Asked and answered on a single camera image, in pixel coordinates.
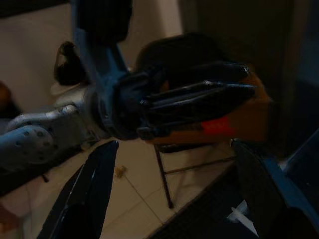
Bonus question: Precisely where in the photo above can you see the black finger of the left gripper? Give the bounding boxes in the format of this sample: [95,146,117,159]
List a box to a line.
[159,62,251,85]
[139,80,257,123]

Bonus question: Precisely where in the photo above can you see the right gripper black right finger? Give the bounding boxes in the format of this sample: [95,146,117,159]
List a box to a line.
[231,139,319,239]

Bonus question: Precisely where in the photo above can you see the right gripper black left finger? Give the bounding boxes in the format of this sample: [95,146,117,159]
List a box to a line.
[37,140,120,239]

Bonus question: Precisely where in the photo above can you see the white paper scrap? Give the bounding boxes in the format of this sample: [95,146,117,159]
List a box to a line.
[226,200,250,223]

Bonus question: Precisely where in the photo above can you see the brown cardboard box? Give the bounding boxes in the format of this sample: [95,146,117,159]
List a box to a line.
[147,71,275,146]

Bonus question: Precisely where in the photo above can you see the black floor mat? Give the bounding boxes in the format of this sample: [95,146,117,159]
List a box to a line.
[149,161,262,239]

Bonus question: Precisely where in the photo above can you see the dark crumpled bag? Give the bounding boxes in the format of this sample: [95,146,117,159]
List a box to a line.
[54,41,87,87]

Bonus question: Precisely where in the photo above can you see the light grey left wrist camera mount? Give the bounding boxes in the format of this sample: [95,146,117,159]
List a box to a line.
[71,24,133,105]

